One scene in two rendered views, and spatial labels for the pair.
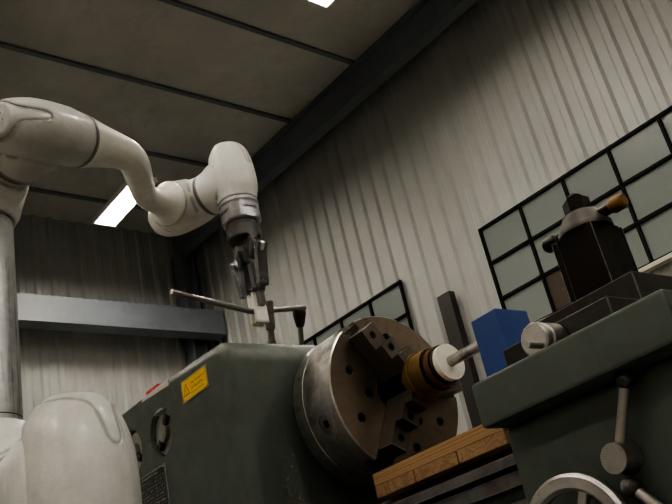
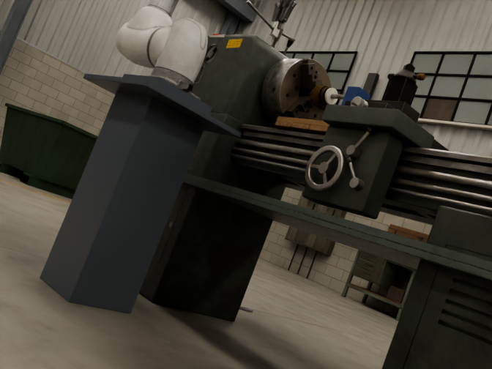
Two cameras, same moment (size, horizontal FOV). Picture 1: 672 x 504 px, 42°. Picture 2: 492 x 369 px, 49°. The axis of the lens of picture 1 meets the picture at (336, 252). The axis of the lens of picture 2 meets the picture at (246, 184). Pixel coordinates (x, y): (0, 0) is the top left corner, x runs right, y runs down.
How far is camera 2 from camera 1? 0.74 m
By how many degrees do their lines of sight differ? 20
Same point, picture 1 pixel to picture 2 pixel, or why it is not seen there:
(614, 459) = (350, 150)
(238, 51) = not seen: outside the picture
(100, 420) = (200, 37)
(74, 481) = (182, 52)
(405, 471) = (289, 121)
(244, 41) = not seen: outside the picture
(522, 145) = (470, 21)
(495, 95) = not seen: outside the picture
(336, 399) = (282, 83)
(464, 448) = (313, 125)
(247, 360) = (259, 47)
